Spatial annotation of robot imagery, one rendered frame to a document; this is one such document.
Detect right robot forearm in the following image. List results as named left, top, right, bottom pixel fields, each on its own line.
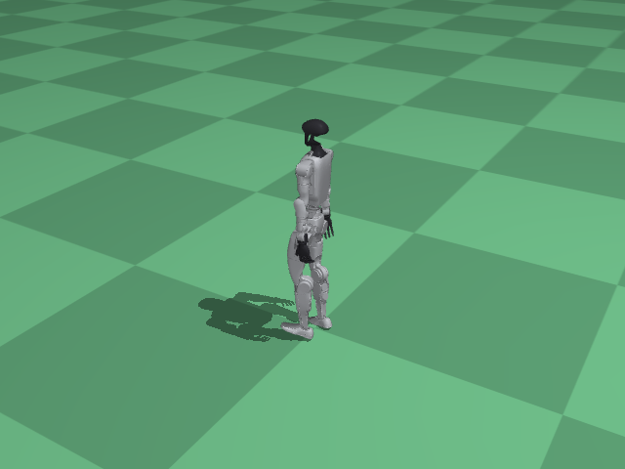
left=320, top=186, right=331, bottom=216

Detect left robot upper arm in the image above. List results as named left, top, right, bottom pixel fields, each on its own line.
left=293, top=160, right=313, bottom=208

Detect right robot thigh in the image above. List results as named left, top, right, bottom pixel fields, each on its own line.
left=308, top=220, right=328, bottom=282

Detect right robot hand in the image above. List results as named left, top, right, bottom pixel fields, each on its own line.
left=321, top=208, right=334, bottom=238

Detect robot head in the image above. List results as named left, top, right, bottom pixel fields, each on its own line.
left=302, top=119, right=329, bottom=158

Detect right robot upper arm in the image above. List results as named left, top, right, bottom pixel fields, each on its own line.
left=327, top=149, right=333, bottom=180

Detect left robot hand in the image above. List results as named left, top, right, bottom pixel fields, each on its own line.
left=296, top=234, right=314, bottom=264

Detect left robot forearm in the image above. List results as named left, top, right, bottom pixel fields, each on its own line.
left=294, top=199, right=309, bottom=241

